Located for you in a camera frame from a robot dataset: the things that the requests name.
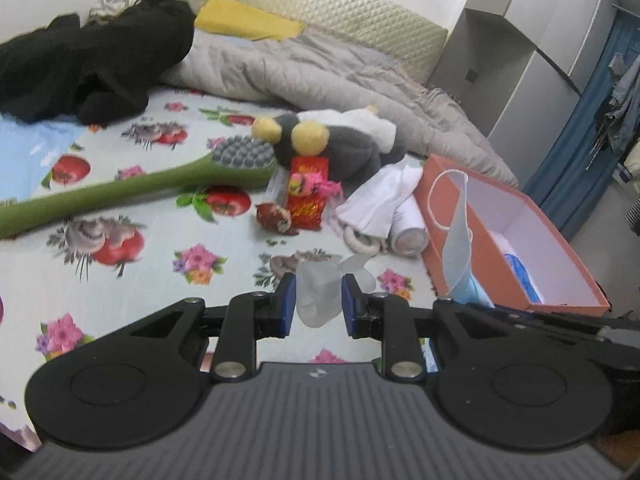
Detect blue disposable face mask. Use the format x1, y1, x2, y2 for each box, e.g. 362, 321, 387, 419
426, 169, 495, 309

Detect pink cardboard shoe box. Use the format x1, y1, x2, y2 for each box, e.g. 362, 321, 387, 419
414, 155, 610, 316

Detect hanging denim clothes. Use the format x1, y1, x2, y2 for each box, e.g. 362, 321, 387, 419
586, 58, 639, 169

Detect small red brown pouch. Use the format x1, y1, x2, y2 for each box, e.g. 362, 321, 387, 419
256, 203, 299, 236

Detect white teething ring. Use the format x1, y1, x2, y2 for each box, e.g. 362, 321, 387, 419
342, 226, 388, 256

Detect yellow pillow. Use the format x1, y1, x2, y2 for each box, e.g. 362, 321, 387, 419
194, 0, 305, 41

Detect white cylindrical bottle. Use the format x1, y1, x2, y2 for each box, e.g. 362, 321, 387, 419
388, 195, 430, 257

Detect black clothing pile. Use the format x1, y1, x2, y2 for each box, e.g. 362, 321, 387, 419
1, 0, 195, 126

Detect blue curtain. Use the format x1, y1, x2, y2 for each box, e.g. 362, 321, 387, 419
524, 12, 639, 240

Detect pink feather toy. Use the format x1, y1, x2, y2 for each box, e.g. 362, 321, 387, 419
288, 172, 343, 198

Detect floral bed sheet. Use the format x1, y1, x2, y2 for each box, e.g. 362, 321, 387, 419
0, 84, 442, 456

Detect beige quilted headboard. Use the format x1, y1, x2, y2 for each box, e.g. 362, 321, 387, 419
183, 0, 448, 82

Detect large grey penguin plush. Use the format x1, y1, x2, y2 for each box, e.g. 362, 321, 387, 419
252, 106, 408, 185

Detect blue white tissue pack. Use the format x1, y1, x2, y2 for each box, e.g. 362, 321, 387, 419
490, 231, 544, 304

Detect white tissue paper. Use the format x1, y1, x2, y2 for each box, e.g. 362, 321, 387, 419
335, 162, 422, 238

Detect green long-handled massage brush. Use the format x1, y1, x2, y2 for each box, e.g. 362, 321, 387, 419
1, 136, 276, 238

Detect grey quilted blanket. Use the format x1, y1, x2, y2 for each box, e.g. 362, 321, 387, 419
160, 30, 518, 188

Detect red gold packet ornament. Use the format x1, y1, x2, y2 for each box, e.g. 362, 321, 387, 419
286, 156, 329, 231

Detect grey wardrobe cabinet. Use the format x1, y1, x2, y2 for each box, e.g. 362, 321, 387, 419
430, 0, 615, 185

